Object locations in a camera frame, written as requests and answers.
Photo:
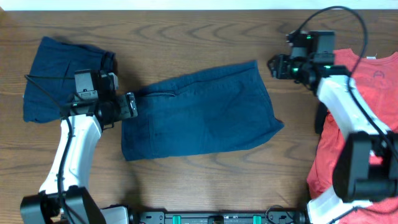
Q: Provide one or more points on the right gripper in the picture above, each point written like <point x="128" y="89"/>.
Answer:
<point x="280" y="70"/>

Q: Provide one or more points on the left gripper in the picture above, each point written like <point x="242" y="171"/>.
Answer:
<point x="128" y="109"/>

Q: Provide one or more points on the navy shorts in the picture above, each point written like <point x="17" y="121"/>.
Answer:
<point x="220" y="109"/>
<point x="52" y="75"/>

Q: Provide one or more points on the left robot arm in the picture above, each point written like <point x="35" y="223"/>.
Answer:
<point x="65" y="192"/>

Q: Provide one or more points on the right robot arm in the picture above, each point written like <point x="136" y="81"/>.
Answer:
<point x="366" y="169"/>

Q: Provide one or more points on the folded navy shorts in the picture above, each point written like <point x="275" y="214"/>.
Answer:
<point x="52" y="75"/>

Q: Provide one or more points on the red t-shirt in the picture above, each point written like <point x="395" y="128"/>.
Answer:
<point x="376" y="80"/>

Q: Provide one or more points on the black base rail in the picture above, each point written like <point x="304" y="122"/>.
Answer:
<point x="276" y="216"/>

